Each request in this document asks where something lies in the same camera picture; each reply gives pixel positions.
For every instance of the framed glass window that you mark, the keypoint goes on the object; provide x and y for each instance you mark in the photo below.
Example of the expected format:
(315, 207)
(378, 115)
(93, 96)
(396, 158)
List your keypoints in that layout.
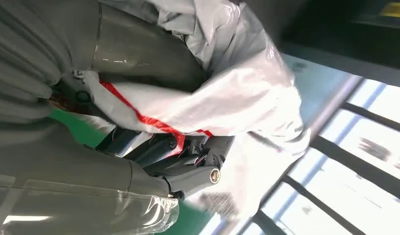
(365, 165)

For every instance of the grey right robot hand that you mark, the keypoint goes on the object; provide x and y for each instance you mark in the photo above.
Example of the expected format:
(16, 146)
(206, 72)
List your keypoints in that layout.
(73, 181)

